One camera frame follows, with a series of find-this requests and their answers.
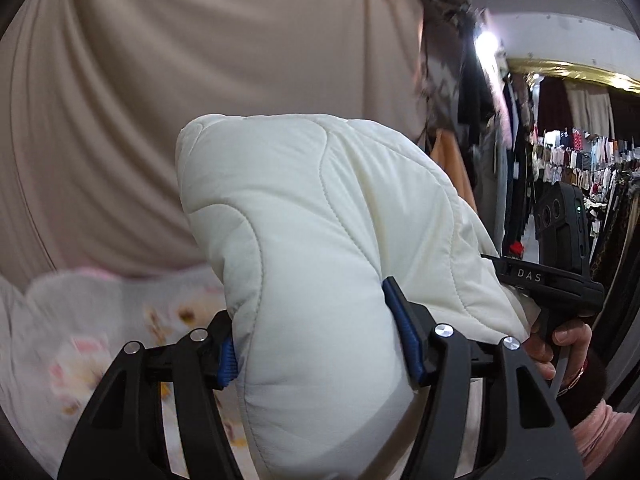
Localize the beige curtain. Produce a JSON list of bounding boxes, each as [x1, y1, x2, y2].
[[0, 0, 443, 283]]

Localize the orange hanging garment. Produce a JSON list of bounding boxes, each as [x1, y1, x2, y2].
[[431, 129, 480, 213]]

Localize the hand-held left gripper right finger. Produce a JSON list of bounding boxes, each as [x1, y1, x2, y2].
[[382, 276, 587, 480]]

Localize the person's right hand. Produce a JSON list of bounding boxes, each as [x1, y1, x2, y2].
[[526, 321, 594, 397]]

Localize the grey printed blanket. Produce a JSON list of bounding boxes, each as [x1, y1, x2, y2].
[[0, 266, 283, 480]]

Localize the white quilted jacket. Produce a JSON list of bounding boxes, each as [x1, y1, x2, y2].
[[175, 112, 545, 480]]

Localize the dark hanging clothes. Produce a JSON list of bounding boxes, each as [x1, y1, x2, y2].
[[420, 5, 538, 261]]

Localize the row of small hanging garments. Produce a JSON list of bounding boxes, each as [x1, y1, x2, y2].
[[530, 125, 640, 206]]

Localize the ceiling light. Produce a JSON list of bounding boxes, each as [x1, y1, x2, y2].
[[472, 27, 501, 53]]

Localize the patterned hanging garments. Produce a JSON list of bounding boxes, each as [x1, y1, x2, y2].
[[587, 175, 640, 411]]

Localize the gold ceiling trim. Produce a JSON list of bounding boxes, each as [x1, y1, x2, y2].
[[506, 56, 640, 95]]

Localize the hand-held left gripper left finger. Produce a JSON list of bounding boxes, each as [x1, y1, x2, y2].
[[57, 310, 246, 480]]

